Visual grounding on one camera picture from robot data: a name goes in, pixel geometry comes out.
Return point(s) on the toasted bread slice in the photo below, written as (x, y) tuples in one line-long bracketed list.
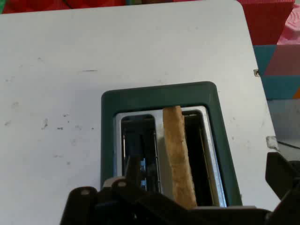
[(179, 159)]

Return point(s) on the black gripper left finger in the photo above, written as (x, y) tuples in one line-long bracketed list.
[(131, 201)]

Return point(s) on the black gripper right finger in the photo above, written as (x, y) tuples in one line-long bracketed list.
[(284, 178)]

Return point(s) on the teal foam floor mat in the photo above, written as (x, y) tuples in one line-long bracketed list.
[(281, 86)]

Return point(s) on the dark green two-slot toaster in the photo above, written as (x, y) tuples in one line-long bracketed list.
[(159, 96)]

